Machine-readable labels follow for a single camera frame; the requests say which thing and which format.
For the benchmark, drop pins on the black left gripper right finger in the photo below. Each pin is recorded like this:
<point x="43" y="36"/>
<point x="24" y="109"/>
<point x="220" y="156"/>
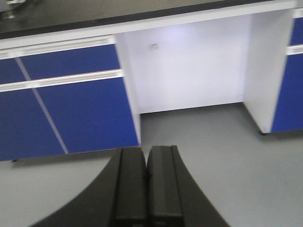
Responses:
<point x="174" y="198"/>

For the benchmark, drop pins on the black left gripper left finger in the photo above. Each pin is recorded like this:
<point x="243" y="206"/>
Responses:
<point x="115" y="198"/>

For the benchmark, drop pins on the blue white lab cabinet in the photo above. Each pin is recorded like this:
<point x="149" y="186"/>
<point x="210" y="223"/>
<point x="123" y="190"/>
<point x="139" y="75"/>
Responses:
<point x="75" y="75"/>

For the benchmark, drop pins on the blue cabinet right section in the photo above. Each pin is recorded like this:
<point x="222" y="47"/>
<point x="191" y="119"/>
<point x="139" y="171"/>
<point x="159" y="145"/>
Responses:
<point x="288" y="94"/>

